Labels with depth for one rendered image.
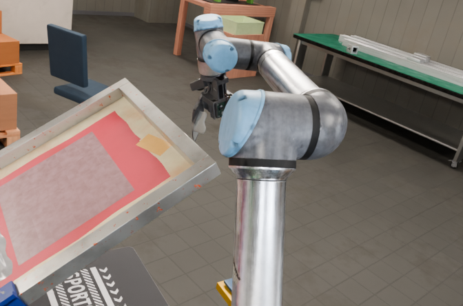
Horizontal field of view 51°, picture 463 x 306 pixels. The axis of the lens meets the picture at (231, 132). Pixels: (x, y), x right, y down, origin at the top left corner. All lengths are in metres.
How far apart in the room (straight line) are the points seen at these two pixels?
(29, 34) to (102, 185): 6.29
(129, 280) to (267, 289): 0.90
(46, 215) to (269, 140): 0.67
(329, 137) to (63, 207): 0.70
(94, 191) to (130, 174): 0.10
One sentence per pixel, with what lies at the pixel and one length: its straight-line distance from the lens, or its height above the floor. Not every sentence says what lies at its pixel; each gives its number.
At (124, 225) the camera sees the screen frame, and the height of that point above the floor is 1.43.
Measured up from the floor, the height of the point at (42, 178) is 1.34.
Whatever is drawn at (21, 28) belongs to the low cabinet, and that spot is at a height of 0.32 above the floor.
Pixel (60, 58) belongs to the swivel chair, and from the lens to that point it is 4.53.
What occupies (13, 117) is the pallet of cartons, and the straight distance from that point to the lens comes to 4.52.
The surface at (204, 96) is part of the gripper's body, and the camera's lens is 1.33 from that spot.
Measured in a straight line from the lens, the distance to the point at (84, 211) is 1.21.
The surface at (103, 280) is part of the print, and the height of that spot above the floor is 0.95.
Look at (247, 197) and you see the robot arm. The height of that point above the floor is 1.64.
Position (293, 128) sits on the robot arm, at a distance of 0.80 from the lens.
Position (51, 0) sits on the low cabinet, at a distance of 7.47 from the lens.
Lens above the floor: 2.03
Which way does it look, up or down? 22 degrees down
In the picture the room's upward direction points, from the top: 11 degrees clockwise
